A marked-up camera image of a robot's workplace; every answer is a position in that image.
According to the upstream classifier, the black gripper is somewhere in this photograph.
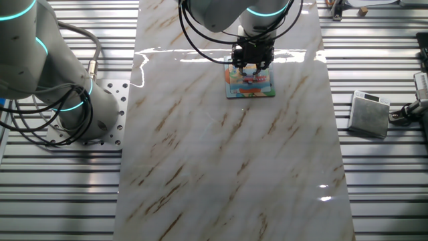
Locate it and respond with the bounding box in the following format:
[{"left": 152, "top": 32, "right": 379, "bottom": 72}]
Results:
[{"left": 230, "top": 39, "right": 276, "bottom": 80}]

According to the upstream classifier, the vehicle picture puzzle board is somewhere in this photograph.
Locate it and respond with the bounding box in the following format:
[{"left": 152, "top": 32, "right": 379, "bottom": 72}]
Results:
[{"left": 223, "top": 54, "right": 277, "bottom": 99}]

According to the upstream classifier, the metal pole with black clamp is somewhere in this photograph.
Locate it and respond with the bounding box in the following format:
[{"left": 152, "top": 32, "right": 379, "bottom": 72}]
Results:
[{"left": 330, "top": 0, "right": 346, "bottom": 21}]

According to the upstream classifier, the marble pattern board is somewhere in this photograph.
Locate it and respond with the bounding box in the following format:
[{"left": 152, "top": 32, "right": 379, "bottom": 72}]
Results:
[{"left": 112, "top": 0, "right": 356, "bottom": 241}]

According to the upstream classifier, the silver digital scale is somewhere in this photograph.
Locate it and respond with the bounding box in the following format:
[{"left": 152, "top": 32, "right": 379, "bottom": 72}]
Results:
[{"left": 347, "top": 90, "right": 391, "bottom": 140}]

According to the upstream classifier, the black box-shaped device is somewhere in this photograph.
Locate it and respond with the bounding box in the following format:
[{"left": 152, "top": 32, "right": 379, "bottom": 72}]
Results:
[{"left": 415, "top": 32, "right": 428, "bottom": 73}]

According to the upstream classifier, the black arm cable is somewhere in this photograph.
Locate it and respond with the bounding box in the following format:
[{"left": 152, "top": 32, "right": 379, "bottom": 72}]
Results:
[{"left": 177, "top": 0, "right": 304, "bottom": 66}]

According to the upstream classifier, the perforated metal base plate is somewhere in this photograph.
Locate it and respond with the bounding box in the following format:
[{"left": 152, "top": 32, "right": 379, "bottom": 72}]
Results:
[{"left": 45, "top": 79, "right": 130, "bottom": 151}]

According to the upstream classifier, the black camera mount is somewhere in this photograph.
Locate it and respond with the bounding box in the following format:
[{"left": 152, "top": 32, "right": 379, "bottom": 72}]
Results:
[{"left": 389, "top": 102, "right": 419, "bottom": 127}]

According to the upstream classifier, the thick grey cable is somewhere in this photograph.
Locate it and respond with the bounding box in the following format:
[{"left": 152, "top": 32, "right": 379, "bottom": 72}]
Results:
[{"left": 55, "top": 19, "right": 102, "bottom": 82}]

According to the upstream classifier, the black cable bundle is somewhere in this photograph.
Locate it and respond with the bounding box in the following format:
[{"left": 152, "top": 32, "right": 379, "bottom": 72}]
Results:
[{"left": 0, "top": 85, "right": 94, "bottom": 147}]

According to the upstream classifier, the small silver camera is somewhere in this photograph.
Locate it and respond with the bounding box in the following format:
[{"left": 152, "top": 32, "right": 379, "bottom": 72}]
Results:
[{"left": 413, "top": 72, "right": 428, "bottom": 111}]

